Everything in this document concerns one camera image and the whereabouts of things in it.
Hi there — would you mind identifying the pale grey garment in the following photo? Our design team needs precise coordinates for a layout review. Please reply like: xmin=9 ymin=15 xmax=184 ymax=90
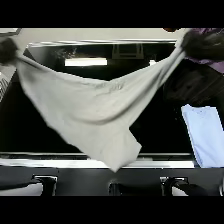
xmin=13 ymin=39 xmax=188 ymax=173

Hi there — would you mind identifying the light blue garment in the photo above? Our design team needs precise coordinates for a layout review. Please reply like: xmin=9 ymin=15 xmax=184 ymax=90
xmin=180 ymin=103 xmax=224 ymax=169

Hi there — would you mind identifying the purple printed garment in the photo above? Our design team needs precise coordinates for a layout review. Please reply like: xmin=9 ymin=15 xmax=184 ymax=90
xmin=186 ymin=28 xmax=224 ymax=75

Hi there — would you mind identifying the silver frame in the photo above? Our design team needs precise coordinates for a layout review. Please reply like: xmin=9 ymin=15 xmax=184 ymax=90
xmin=0 ymin=151 xmax=224 ymax=197

